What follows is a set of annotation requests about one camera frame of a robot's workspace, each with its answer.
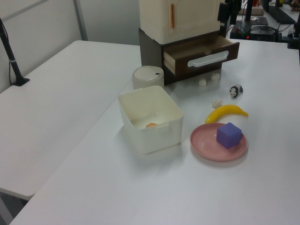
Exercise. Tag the yellow toy banana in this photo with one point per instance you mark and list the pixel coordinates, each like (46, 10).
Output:
(225, 110)

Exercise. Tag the crumpled white paper ball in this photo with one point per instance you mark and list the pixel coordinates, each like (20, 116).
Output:
(203, 82)
(217, 103)
(215, 77)

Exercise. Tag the cream toy fridge cabinet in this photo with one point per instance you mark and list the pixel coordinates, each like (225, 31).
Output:
(154, 18)

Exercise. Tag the black table clamp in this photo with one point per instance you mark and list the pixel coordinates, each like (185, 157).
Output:
(293, 42)

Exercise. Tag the dark brown drawer cabinet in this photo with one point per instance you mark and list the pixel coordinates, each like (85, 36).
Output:
(150, 51)

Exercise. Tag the beige cardboard box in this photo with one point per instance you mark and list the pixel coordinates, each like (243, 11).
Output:
(256, 11)

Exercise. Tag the small white trash can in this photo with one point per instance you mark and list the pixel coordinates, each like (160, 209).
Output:
(146, 73)

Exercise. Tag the black white panda toy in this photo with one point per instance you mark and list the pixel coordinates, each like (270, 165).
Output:
(236, 90)

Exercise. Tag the brown wooden drawer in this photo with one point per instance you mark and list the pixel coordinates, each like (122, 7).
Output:
(180, 64)

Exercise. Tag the black camera stand pole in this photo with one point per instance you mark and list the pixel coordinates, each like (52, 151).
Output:
(12, 63)

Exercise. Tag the toasted bread toy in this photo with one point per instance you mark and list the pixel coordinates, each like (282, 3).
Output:
(151, 125)

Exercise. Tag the dark robot gripper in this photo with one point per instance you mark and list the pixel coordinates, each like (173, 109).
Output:
(222, 12)

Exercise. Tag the white plastic storage box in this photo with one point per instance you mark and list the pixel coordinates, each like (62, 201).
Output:
(152, 140)

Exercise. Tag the pink plate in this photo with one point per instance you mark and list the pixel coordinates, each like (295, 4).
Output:
(204, 143)

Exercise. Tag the purple cube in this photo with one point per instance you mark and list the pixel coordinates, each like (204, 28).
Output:
(228, 136)

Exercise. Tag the black stand with base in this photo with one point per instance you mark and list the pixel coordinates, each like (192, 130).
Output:
(248, 11)

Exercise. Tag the black electronics box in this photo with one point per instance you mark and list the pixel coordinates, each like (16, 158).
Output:
(262, 35)

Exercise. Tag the dark grey pad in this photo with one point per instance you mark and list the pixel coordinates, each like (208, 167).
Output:
(261, 21)

